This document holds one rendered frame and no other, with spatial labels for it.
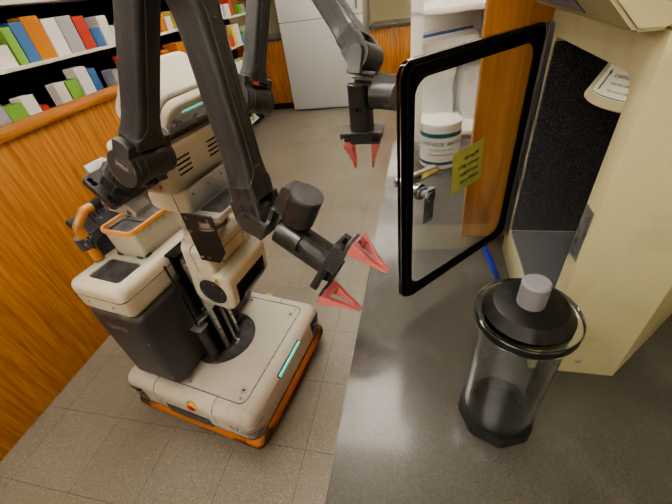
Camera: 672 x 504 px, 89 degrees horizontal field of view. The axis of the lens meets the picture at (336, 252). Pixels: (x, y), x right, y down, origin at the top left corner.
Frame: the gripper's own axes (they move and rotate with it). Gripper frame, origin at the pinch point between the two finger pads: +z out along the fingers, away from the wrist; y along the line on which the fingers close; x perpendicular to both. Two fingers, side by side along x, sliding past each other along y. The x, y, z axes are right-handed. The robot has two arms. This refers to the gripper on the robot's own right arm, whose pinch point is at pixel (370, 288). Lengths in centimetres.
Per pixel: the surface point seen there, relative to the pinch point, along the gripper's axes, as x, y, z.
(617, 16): -12.3, 43.0, 3.2
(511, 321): -18.0, 17.4, 13.0
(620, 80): 0.3, 41.8, 9.5
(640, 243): -5.7, 28.9, 21.7
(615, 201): -7.9, 31.3, 15.5
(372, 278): 15.6, -7.0, -0.3
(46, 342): 26, -147, -112
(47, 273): 38, -121, -131
